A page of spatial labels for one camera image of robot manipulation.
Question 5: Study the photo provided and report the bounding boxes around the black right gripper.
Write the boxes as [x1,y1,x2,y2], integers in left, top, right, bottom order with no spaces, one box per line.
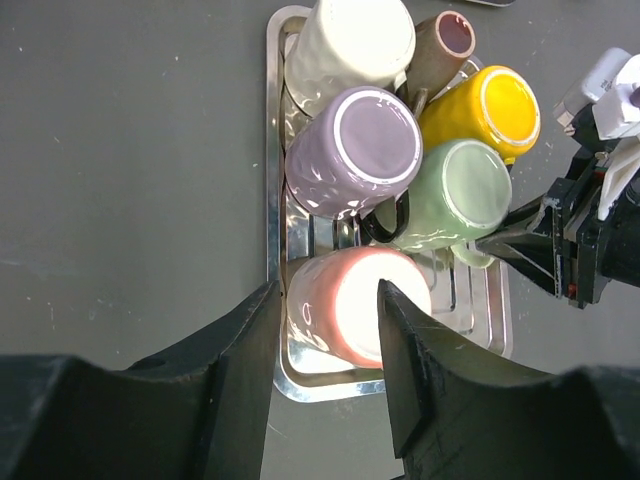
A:
[475,147,639,309]

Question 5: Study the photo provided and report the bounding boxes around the lilac purple mug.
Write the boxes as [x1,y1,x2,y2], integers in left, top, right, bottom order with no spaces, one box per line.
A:
[284,86,423,243]

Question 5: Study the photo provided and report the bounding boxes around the cream white mug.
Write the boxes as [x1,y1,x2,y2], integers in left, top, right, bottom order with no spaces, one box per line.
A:
[284,0,416,117]

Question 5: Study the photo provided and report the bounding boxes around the pink mug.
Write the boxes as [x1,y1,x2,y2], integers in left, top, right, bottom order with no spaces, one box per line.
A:
[286,246,432,369]

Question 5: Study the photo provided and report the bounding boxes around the dark brown red mug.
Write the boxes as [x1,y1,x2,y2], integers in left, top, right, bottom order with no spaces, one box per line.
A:
[406,10,476,101]

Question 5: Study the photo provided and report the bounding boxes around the yellow mug black handle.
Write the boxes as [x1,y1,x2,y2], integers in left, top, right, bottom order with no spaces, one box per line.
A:
[418,65,541,166]

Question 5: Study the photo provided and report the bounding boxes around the light green mug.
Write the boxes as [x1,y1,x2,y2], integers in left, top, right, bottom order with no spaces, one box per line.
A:
[391,138,512,269]

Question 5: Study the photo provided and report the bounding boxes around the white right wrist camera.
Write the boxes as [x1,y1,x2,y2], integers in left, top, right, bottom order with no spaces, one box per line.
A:
[553,47,639,140]

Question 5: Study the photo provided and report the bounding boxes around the strawberry pattern white tray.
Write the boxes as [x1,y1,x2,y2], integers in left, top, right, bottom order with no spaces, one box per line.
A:
[468,0,515,8]

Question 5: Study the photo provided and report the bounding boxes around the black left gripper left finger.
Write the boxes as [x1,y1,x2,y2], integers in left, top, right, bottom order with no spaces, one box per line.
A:
[1,282,281,479]

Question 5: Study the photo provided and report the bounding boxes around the silver metal tray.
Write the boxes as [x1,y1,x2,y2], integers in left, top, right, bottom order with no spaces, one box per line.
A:
[265,4,514,404]

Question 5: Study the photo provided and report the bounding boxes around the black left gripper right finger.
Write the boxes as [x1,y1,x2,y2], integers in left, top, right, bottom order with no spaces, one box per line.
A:
[378,281,639,479]

